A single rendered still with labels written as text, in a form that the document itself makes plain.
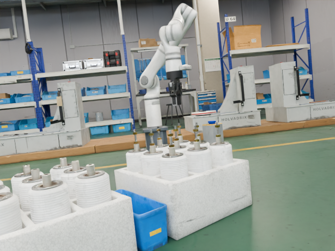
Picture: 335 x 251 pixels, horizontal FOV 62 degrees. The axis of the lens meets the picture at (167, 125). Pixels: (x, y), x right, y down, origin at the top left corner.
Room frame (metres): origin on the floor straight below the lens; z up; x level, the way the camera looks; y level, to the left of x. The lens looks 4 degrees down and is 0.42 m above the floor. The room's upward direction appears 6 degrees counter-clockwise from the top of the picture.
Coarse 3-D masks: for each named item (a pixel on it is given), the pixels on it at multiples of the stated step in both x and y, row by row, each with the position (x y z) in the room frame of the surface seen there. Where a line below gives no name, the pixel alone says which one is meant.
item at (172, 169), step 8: (160, 160) 0.94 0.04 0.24; (168, 160) 0.91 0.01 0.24; (176, 160) 0.91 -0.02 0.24; (184, 160) 0.93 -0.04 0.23; (160, 168) 0.95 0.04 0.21; (168, 168) 0.91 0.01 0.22; (176, 168) 0.91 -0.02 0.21; (184, 168) 0.93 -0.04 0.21; (168, 176) 0.91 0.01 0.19; (176, 176) 0.91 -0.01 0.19; (184, 176) 0.92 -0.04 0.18
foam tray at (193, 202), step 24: (216, 168) 1.00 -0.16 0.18; (240, 168) 1.05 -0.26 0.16; (144, 192) 0.98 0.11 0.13; (168, 192) 0.86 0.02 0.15; (192, 192) 0.90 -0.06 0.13; (216, 192) 0.97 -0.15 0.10; (240, 192) 1.04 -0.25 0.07; (168, 216) 0.87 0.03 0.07; (192, 216) 0.89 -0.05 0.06; (216, 216) 0.96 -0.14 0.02
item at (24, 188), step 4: (52, 180) 0.80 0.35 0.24; (20, 184) 0.77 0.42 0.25; (24, 184) 0.76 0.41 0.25; (28, 184) 0.76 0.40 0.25; (32, 184) 0.76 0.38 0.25; (20, 188) 0.77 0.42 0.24; (24, 188) 0.76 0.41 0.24; (28, 188) 0.76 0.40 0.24; (20, 192) 0.77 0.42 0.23; (24, 192) 0.76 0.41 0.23; (20, 196) 0.77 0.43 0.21; (24, 196) 0.76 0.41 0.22; (20, 200) 0.77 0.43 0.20; (24, 200) 0.76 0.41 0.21; (24, 204) 0.76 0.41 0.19; (28, 204) 0.76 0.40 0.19; (24, 208) 0.76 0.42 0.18; (28, 208) 0.76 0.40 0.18
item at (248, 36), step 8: (224, 32) 6.36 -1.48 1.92; (232, 32) 6.04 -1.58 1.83; (240, 32) 6.05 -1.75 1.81; (248, 32) 6.08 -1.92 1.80; (256, 32) 6.11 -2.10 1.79; (232, 40) 6.11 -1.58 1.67; (240, 40) 6.05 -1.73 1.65; (248, 40) 6.08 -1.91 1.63; (256, 40) 6.12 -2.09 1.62; (232, 48) 6.14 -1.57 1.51; (240, 48) 6.05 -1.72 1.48; (248, 48) 6.08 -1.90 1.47
